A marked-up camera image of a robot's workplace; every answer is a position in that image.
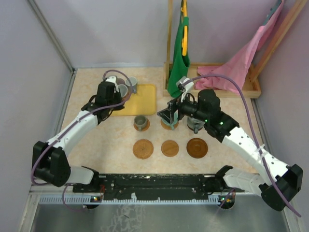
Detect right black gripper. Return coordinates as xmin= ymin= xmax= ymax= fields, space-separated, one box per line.
xmin=157 ymin=90 xmax=209 ymax=124

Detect pink mug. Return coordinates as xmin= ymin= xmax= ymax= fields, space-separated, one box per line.
xmin=118 ymin=84 xmax=128 ymax=101

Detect dark speckled grey mug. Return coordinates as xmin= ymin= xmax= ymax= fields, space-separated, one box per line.
xmin=187 ymin=117 xmax=205 ymax=134

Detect large brown wooden coaster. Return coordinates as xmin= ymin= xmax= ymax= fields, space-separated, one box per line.
xmin=186 ymin=138 xmax=208 ymax=159

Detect small olive mug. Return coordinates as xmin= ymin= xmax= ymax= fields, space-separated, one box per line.
xmin=134 ymin=115 xmax=147 ymax=128

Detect teal mug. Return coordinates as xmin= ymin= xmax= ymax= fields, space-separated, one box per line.
xmin=161 ymin=113 xmax=179 ymax=131

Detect light wooden coaster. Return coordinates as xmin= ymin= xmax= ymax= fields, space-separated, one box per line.
xmin=133 ymin=119 xmax=150 ymax=132

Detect small orange wooden coaster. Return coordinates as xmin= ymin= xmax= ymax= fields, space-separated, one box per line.
xmin=161 ymin=140 xmax=179 ymax=157

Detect large woven rattan coaster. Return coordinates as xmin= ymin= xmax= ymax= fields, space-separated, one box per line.
xmin=132 ymin=139 xmax=154 ymax=160

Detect purple mug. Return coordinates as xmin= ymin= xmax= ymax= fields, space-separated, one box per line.
xmin=116 ymin=77 xmax=125 ymax=85

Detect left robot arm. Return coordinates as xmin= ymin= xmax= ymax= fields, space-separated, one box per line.
xmin=30 ymin=76 xmax=124 ymax=192

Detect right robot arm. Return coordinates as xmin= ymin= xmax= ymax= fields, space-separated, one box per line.
xmin=157 ymin=76 xmax=303 ymax=216

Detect grey-white mug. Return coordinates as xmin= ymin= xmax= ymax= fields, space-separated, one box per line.
xmin=125 ymin=76 xmax=138 ymax=94

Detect yellow tray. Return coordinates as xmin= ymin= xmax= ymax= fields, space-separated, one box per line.
xmin=112 ymin=84 xmax=156 ymax=116

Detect pink shirt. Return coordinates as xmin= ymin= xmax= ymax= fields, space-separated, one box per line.
xmin=195 ymin=0 xmax=284 ymax=94

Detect green shirt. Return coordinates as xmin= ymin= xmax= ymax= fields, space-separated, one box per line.
xmin=167 ymin=17 xmax=190 ymax=98

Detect yellow hanger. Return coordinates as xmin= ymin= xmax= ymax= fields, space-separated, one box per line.
xmin=181 ymin=0 xmax=188 ymax=57

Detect grey hanger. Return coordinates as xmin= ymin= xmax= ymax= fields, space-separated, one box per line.
xmin=262 ymin=0 xmax=282 ymax=26

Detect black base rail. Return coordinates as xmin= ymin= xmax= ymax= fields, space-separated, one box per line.
xmin=73 ymin=174 xmax=231 ymax=201

